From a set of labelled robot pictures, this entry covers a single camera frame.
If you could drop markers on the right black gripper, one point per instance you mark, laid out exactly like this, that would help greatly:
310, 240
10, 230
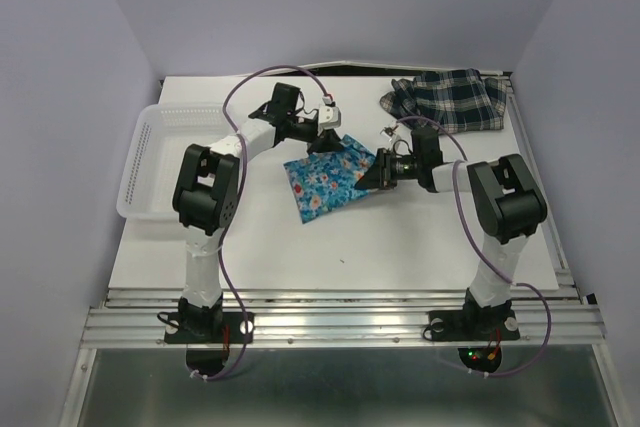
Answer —
378, 176

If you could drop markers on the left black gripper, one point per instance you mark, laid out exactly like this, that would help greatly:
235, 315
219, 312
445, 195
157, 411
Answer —
328, 142

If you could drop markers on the blue floral skirt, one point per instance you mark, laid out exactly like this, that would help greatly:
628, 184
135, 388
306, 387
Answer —
324, 182

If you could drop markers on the navy plaid skirt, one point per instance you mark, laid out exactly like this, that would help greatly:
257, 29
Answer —
461, 100

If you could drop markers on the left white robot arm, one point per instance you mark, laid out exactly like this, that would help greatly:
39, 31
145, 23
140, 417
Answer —
207, 194

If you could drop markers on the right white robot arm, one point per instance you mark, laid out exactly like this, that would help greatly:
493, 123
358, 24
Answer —
509, 207

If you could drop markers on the white plastic basket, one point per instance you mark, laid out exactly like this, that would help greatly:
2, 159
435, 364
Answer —
161, 136

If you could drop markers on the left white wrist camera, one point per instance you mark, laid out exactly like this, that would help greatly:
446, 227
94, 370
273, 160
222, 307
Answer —
328, 115

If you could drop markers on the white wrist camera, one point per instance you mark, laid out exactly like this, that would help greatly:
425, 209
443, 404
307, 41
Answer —
390, 134
328, 115

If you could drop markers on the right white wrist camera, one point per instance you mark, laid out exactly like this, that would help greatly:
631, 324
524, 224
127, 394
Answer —
390, 134

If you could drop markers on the aluminium mounting rail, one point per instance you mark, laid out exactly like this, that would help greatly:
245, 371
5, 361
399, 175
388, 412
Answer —
127, 319

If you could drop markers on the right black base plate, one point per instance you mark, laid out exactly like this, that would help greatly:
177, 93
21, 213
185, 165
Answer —
456, 326

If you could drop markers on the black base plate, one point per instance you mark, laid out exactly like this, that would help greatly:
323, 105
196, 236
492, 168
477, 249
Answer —
456, 326
234, 330

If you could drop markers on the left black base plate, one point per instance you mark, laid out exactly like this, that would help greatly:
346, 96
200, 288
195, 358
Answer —
234, 330

